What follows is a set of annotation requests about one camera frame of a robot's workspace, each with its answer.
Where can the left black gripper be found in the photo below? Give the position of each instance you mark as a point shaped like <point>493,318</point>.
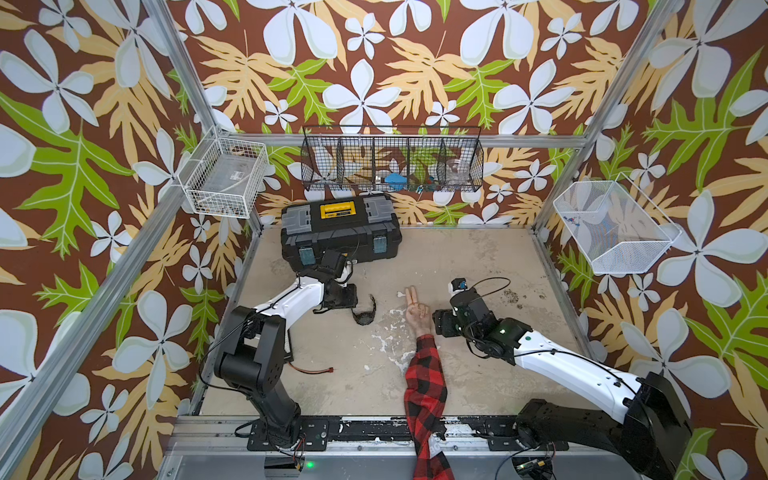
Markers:
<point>351,300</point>

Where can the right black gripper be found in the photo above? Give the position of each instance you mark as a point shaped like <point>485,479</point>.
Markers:
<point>442,317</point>

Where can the black wrist watch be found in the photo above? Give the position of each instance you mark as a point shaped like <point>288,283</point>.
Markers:
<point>365,317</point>

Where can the red plaid sleeved forearm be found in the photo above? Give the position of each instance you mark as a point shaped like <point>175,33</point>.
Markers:
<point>424,401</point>

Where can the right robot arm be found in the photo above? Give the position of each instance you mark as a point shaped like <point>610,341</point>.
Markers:
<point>639,418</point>

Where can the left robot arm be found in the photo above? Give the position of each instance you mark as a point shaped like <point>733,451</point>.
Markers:
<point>250,356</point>

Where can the mannequin hand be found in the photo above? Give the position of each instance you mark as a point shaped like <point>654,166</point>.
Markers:
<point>418,315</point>

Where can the black toolbox yellow label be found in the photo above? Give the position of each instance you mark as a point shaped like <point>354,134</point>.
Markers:
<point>364,228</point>

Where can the white mesh basket right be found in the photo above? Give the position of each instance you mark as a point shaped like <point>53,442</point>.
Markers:
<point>617,227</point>

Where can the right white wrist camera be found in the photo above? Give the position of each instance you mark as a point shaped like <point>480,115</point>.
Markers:
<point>458,285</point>

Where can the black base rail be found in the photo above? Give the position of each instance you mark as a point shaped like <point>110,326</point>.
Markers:
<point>318,433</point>

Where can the black wire basket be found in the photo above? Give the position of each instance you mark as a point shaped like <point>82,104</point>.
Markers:
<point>391,158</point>

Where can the white wire basket left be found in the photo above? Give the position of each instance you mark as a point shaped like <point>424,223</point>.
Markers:
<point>223,175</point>

